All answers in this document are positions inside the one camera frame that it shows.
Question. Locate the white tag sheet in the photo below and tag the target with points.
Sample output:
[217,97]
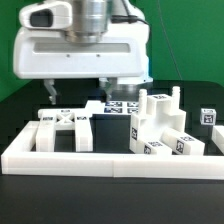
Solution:
[112,107]

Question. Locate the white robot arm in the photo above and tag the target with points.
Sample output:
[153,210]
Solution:
[83,39]

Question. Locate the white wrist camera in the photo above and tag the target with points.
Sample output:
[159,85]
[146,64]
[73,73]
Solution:
[49,14]

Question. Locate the white U-shaped fence frame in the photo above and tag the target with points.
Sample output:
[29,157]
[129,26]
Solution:
[20,159]

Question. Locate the white chair back part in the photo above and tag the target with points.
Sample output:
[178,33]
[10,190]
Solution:
[67,119]

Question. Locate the white chair seat part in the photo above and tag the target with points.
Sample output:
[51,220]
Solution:
[155,114]

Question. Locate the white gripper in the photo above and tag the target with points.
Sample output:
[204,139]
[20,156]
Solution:
[121,53]

